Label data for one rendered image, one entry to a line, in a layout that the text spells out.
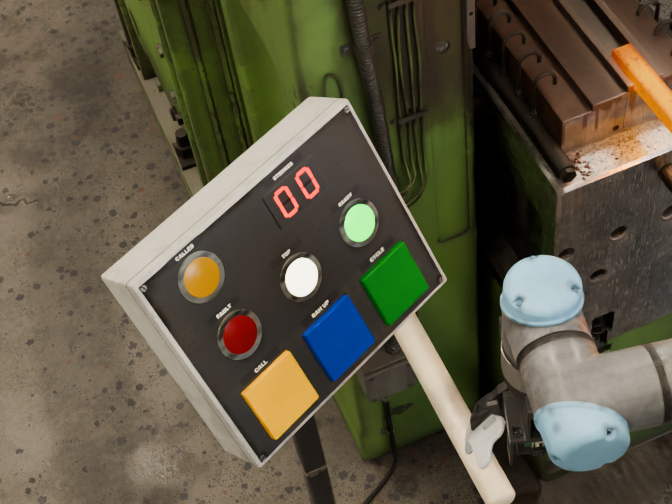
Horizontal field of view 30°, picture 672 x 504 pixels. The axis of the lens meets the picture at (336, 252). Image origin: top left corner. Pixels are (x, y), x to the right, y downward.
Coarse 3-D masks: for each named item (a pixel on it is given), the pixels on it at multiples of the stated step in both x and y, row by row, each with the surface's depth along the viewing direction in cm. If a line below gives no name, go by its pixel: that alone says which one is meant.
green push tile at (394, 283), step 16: (384, 256) 150; (400, 256) 151; (368, 272) 149; (384, 272) 150; (400, 272) 152; (416, 272) 153; (368, 288) 149; (384, 288) 150; (400, 288) 152; (416, 288) 153; (384, 304) 151; (400, 304) 152; (384, 320) 152
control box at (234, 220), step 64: (320, 128) 143; (256, 192) 139; (320, 192) 144; (384, 192) 149; (128, 256) 138; (192, 256) 135; (256, 256) 140; (320, 256) 145; (192, 320) 136; (256, 320) 141; (192, 384) 140; (320, 384) 148; (256, 448) 144
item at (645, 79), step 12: (624, 48) 171; (624, 60) 170; (636, 60) 170; (636, 72) 168; (648, 72) 168; (636, 84) 168; (648, 84) 167; (660, 84) 166; (648, 96) 166; (660, 96) 165; (660, 108) 164; (660, 120) 165
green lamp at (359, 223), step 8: (352, 208) 147; (360, 208) 147; (368, 208) 148; (352, 216) 147; (360, 216) 147; (368, 216) 148; (352, 224) 147; (360, 224) 147; (368, 224) 148; (352, 232) 147; (360, 232) 148; (368, 232) 148; (360, 240) 148
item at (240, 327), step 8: (232, 320) 139; (240, 320) 140; (248, 320) 140; (232, 328) 139; (240, 328) 140; (248, 328) 140; (256, 328) 141; (224, 336) 139; (232, 336) 139; (240, 336) 140; (248, 336) 140; (256, 336) 141; (232, 344) 139; (240, 344) 140; (248, 344) 141; (232, 352) 140; (240, 352) 140
